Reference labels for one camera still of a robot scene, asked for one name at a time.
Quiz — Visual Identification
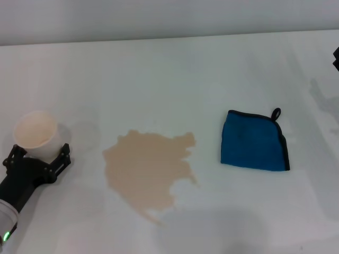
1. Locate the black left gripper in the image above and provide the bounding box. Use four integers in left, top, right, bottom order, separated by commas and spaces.
0, 143, 73, 214

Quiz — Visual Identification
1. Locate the white paper cup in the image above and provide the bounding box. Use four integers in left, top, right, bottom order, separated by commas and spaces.
13, 110, 62, 161

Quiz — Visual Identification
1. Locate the blue rag with black trim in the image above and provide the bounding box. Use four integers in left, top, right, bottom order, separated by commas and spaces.
220, 107, 291, 173

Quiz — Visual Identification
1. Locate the brown water stain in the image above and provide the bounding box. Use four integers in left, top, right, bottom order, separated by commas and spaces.
102, 129, 201, 229

